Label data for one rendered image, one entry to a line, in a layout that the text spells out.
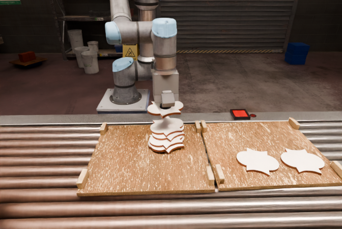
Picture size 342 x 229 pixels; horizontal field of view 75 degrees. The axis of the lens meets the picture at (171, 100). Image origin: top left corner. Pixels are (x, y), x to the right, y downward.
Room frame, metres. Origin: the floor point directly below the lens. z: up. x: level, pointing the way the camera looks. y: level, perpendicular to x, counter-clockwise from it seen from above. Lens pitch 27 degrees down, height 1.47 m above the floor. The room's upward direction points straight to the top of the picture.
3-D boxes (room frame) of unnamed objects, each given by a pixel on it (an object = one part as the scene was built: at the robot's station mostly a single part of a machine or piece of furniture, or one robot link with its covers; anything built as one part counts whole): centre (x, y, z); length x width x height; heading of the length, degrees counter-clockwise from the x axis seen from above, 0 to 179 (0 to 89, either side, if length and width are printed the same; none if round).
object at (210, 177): (0.50, -0.12, 0.95); 0.06 x 0.02 x 0.03; 2
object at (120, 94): (1.18, 0.27, 0.93); 0.15 x 0.15 x 0.10
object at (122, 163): (0.63, 0.08, 0.93); 0.41 x 0.35 x 0.02; 92
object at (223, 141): (0.65, -0.34, 0.93); 0.41 x 0.35 x 0.02; 93
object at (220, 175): (0.51, -0.15, 0.95); 0.06 x 0.02 x 0.03; 3
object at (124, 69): (1.18, 0.26, 1.05); 0.13 x 0.12 x 0.14; 103
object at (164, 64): (0.71, 0.02, 1.25); 0.08 x 0.08 x 0.05
